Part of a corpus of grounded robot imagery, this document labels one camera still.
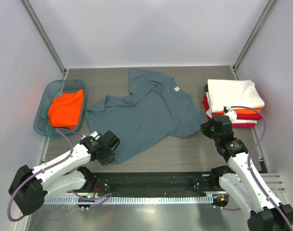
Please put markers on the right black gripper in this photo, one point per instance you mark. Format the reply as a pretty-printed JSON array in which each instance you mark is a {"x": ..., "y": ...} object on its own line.
[{"x": 207, "y": 128}]

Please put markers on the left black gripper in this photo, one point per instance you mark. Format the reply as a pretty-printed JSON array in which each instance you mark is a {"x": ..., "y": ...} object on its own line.
[{"x": 109, "y": 159}]

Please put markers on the blue-grey t-shirt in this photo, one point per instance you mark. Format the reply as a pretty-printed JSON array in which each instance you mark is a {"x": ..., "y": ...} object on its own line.
[{"x": 154, "y": 109}]

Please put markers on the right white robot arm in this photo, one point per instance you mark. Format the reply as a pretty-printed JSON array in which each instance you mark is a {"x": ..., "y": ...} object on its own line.
[{"x": 242, "y": 181}]

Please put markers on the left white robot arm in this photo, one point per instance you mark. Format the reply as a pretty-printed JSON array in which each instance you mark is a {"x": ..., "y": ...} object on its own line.
[{"x": 31, "y": 187}]

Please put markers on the red folded t-shirt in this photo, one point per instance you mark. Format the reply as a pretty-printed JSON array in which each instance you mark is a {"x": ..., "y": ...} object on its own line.
[{"x": 206, "y": 107}]

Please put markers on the magenta folded t-shirt bottom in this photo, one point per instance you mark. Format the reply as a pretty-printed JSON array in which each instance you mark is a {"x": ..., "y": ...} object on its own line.
[{"x": 244, "y": 125}]

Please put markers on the white folded t-shirt lower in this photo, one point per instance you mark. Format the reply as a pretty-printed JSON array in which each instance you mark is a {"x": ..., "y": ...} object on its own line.
[{"x": 240, "y": 121}]

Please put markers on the white folded t-shirt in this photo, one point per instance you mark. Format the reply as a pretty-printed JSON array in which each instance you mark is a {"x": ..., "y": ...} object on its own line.
[
  {"x": 225, "y": 93},
  {"x": 240, "y": 121}
]

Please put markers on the pink folded t-shirt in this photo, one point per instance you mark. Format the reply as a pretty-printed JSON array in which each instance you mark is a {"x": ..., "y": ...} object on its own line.
[{"x": 248, "y": 117}]

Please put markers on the orange folded t-shirt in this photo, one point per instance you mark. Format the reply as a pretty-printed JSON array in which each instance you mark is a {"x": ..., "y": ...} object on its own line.
[{"x": 239, "y": 111}]

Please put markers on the white folded t-shirt top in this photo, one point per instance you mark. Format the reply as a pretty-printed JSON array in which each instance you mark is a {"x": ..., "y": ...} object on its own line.
[{"x": 225, "y": 93}]

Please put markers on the orange t-shirt in basket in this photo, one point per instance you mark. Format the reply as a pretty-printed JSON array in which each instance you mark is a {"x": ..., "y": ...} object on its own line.
[{"x": 65, "y": 110}]

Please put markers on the teal plastic basket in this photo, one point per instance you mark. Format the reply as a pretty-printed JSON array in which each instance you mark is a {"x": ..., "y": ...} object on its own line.
[{"x": 54, "y": 90}]

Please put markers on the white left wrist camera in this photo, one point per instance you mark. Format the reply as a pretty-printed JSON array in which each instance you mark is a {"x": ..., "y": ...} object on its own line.
[{"x": 95, "y": 135}]

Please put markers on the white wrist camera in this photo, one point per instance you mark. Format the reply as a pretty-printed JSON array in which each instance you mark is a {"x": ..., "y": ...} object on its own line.
[
  {"x": 230, "y": 113},
  {"x": 95, "y": 135}
]

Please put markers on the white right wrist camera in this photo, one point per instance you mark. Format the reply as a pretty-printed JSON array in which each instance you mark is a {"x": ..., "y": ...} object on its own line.
[{"x": 230, "y": 113}]

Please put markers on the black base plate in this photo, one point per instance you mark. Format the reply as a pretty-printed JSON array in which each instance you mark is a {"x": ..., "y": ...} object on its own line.
[{"x": 133, "y": 184}]

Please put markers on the right aluminium frame post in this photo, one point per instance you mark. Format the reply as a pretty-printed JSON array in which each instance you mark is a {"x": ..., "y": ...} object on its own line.
[{"x": 266, "y": 12}]

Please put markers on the aluminium frame post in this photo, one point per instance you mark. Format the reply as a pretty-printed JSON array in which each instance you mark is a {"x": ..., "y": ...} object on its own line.
[
  {"x": 266, "y": 12},
  {"x": 41, "y": 31}
]

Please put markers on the slotted cable duct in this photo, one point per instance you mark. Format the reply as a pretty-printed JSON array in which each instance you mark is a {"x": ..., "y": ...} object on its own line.
[{"x": 74, "y": 200}]

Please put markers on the left aluminium frame post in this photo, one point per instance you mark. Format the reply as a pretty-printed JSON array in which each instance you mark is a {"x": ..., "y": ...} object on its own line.
[{"x": 41, "y": 31}]

